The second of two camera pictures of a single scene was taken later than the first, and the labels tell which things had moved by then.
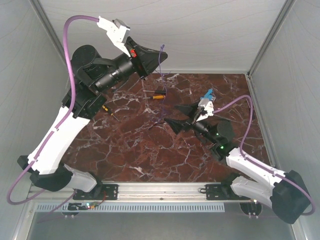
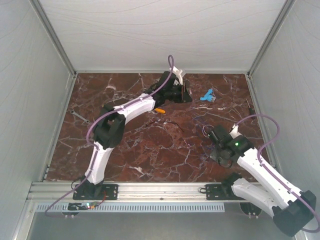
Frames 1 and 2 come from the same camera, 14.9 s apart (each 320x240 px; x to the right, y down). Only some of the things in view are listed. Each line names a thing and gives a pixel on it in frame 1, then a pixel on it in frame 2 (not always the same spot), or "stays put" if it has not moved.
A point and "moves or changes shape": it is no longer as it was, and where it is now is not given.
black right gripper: [177, 125] to [215, 147]
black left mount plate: [99, 192] stays put
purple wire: [162, 75] moves or changes shape
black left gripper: [146, 60] to [185, 97]
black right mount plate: [221, 192] stays put
